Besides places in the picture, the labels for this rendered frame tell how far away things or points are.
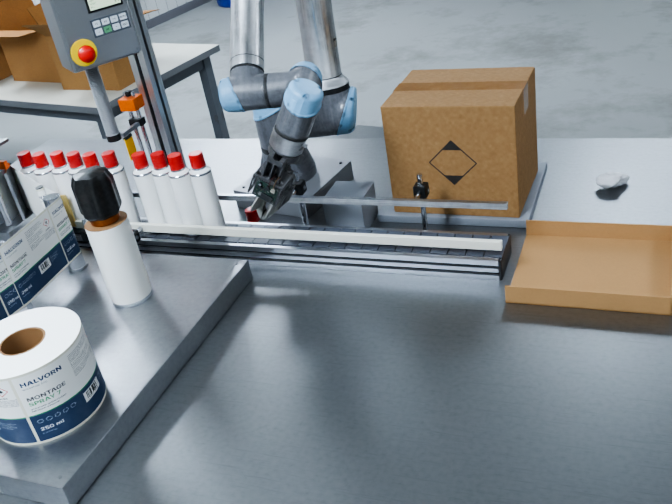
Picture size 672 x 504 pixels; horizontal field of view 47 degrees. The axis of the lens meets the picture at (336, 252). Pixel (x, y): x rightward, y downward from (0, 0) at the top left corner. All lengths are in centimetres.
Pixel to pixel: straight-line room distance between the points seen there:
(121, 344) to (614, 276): 98
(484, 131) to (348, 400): 68
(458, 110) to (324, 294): 49
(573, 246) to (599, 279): 13
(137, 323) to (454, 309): 64
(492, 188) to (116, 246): 82
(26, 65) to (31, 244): 233
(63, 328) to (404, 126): 85
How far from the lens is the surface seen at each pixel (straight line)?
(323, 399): 140
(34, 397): 139
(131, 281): 167
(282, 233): 176
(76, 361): 140
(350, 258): 171
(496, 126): 172
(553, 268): 166
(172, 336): 157
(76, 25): 188
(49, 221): 182
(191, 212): 187
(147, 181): 191
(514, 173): 176
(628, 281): 162
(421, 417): 133
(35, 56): 396
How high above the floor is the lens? 174
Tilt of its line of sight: 30 degrees down
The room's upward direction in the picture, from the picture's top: 11 degrees counter-clockwise
